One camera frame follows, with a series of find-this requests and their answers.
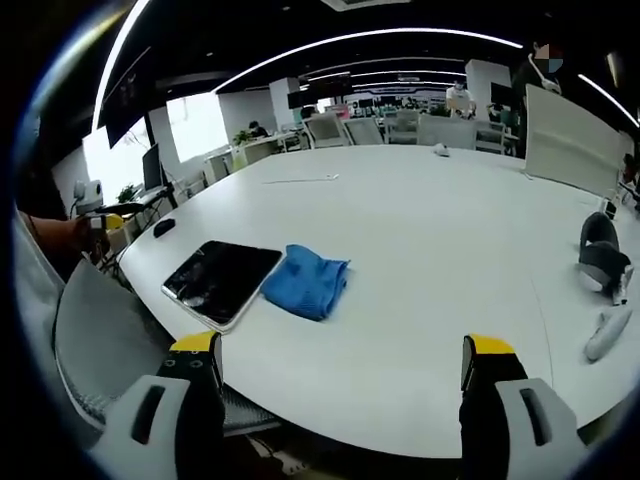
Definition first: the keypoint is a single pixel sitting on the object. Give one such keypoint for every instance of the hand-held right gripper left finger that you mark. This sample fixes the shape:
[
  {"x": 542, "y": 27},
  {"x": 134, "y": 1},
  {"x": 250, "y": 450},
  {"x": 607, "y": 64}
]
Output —
[{"x": 165, "y": 420}]

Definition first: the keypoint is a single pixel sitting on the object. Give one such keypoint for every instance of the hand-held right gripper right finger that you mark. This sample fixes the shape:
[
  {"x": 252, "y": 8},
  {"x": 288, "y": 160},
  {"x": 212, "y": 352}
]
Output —
[{"x": 520, "y": 425}]

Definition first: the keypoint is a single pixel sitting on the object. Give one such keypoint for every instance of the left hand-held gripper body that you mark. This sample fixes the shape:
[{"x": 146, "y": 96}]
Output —
[{"x": 88, "y": 196}]

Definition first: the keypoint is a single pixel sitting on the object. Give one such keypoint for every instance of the black tablet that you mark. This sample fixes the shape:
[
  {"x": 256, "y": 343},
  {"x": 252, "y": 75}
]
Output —
[{"x": 220, "y": 281}]

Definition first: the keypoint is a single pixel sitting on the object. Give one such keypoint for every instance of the blue cleaning cloth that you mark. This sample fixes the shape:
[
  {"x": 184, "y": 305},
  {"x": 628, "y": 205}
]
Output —
[{"x": 305, "y": 282}]

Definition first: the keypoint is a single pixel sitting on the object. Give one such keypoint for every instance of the green potted plant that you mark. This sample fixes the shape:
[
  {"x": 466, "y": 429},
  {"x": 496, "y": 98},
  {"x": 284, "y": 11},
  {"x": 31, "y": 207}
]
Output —
[
  {"x": 128, "y": 192},
  {"x": 242, "y": 137}
]

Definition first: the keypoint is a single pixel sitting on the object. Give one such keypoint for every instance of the black computer mouse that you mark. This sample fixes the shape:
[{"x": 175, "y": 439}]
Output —
[{"x": 163, "y": 227}]

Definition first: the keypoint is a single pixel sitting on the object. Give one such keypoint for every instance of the black computer monitor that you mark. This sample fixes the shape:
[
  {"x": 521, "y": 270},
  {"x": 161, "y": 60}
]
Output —
[{"x": 151, "y": 167}]

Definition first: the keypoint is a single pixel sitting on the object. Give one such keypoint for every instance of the grey mesh office chair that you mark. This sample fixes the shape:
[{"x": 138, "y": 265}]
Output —
[{"x": 105, "y": 340}]

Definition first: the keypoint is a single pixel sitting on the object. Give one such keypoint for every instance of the white handheld controller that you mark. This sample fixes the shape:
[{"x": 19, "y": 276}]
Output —
[{"x": 606, "y": 336}]

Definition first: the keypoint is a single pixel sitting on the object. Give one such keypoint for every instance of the grey headset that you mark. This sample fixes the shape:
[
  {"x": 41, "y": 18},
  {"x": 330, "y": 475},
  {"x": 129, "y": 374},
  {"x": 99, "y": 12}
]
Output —
[{"x": 602, "y": 250}]

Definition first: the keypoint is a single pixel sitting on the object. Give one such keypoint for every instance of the white office chair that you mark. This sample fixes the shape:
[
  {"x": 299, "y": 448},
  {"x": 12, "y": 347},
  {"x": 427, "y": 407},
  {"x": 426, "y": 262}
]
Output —
[
  {"x": 445, "y": 132},
  {"x": 326, "y": 130},
  {"x": 365, "y": 131}
]

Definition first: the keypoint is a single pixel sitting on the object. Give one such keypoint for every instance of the small white round device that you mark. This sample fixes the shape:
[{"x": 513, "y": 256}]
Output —
[{"x": 441, "y": 149}]

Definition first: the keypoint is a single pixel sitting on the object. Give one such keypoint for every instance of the white desk partition panel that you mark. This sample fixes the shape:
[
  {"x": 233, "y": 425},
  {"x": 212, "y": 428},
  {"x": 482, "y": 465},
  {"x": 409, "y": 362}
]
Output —
[{"x": 570, "y": 140}]

